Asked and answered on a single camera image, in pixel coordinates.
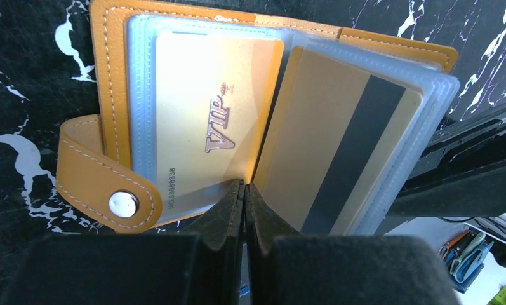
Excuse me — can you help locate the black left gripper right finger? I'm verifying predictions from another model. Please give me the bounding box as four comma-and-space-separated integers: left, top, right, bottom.
244, 184, 458, 304

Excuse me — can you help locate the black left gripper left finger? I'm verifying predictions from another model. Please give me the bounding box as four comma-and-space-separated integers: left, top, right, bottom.
0, 179, 245, 304

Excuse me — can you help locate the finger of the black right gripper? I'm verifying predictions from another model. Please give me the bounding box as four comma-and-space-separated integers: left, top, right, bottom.
376, 104, 506, 234

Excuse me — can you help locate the orange leather card holder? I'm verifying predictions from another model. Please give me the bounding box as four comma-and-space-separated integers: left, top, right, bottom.
57, 1, 458, 234

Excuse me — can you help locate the gold VIP card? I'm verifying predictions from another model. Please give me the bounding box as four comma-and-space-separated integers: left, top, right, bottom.
156, 32, 284, 223

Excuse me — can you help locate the gold magnetic stripe card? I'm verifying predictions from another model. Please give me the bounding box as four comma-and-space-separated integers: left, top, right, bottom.
253, 46, 422, 235

